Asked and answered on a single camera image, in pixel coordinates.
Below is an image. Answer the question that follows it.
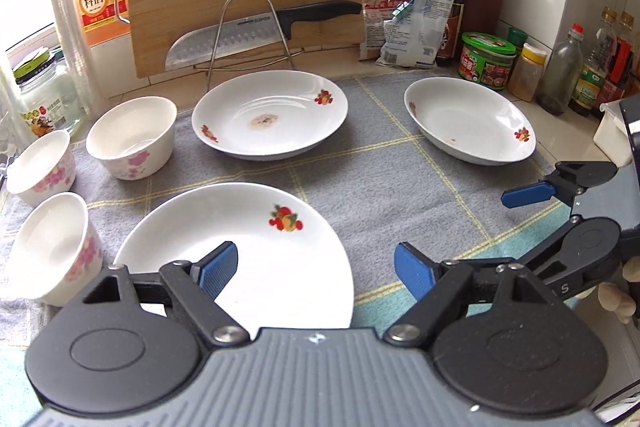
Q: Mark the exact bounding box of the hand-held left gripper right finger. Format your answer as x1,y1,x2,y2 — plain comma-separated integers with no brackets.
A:
384,243,557,349

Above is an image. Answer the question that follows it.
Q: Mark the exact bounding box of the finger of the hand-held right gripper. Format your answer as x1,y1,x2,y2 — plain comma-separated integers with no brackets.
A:
501,161,619,210
520,215,609,304

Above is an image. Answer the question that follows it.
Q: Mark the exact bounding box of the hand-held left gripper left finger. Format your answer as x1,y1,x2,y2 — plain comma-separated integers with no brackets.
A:
80,241,252,348

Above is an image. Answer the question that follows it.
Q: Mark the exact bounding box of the white plate with fruit print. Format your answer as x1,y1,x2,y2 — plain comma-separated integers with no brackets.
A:
114,182,355,329
404,78,537,166

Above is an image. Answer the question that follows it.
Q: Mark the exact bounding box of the white bowl with pink flowers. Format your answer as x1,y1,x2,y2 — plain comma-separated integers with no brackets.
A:
6,192,103,307
86,96,178,180
5,130,77,208

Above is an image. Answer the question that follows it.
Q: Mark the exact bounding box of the white fruit-print plate with brown stain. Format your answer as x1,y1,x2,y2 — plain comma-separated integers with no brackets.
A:
191,70,349,162

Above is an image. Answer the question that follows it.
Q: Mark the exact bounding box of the person's right hand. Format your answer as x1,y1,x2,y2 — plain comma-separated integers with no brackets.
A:
598,259,640,325

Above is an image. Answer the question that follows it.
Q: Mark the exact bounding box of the white plastic container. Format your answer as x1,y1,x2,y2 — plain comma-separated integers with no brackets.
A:
592,99,633,168

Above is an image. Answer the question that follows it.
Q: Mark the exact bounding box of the grey checked cloth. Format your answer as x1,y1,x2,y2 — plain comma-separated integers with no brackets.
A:
0,74,601,388

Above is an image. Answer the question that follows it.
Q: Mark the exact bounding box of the green-labelled oil bottle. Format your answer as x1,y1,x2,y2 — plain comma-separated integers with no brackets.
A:
568,6,618,116

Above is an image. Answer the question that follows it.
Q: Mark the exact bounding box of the yellow-lidded spice jar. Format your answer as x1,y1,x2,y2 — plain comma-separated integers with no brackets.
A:
507,43,547,102

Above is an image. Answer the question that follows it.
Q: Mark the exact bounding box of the clear bottle with red cap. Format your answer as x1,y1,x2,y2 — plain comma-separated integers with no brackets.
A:
537,24,585,115

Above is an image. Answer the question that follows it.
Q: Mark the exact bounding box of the green-lidded sauce jar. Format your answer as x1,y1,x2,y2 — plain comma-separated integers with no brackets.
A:
457,32,517,86

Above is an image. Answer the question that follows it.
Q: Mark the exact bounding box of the dark red sauce bottle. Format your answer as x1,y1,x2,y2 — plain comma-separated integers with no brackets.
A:
597,11,637,105

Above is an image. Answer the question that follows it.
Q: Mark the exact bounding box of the small green-capped jar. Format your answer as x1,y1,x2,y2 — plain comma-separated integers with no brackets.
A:
507,27,530,52

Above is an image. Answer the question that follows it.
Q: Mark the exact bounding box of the white and blue packet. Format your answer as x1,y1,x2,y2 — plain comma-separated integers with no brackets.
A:
377,0,457,68

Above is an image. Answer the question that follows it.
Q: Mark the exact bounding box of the red and white packet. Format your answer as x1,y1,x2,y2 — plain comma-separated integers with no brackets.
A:
357,2,401,60

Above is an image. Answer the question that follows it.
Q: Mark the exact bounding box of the glass jar with green lid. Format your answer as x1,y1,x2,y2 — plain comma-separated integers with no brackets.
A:
12,47,83,138

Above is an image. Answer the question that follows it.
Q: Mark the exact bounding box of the stack of clear plastic cups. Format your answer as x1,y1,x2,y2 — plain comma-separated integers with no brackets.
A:
45,0,93,118

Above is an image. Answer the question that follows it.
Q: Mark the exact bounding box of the black-handled kitchen knife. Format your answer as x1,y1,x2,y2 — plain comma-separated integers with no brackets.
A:
165,0,362,68

